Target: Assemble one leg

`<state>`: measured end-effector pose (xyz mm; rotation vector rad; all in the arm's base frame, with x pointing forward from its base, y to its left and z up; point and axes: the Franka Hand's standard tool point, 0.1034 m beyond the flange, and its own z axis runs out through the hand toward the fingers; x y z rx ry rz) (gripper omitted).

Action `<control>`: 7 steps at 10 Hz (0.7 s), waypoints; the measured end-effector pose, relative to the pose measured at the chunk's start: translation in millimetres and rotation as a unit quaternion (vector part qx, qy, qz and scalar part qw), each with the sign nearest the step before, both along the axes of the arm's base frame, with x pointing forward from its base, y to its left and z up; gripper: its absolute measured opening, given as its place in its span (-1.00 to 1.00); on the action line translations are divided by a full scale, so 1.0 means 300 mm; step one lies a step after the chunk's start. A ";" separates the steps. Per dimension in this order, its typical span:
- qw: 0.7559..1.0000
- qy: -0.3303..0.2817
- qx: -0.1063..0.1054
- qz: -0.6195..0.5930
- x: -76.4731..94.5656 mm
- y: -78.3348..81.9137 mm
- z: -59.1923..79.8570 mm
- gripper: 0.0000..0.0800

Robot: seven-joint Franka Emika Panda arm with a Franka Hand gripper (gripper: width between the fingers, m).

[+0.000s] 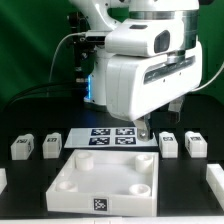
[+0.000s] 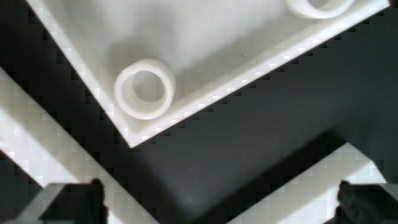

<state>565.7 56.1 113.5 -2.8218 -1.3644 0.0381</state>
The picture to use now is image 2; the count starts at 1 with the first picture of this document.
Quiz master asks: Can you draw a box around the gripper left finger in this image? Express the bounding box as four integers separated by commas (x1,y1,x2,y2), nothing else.
10,181,108,224

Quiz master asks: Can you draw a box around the white square tabletop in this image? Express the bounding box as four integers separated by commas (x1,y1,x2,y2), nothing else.
26,0,389,146

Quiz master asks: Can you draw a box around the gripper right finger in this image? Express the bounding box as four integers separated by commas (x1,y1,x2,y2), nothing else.
337,181,398,224

